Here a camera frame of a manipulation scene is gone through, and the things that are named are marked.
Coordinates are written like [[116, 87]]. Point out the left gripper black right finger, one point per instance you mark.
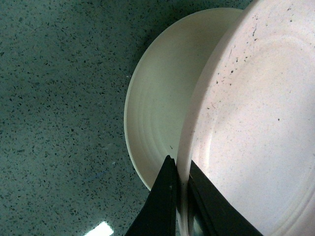
[[210, 214]]

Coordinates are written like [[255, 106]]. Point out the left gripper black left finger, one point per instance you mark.
[[158, 215]]

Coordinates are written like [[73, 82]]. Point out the cream plate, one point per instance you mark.
[[161, 86]]

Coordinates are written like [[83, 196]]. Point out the pink plate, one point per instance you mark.
[[250, 126]]

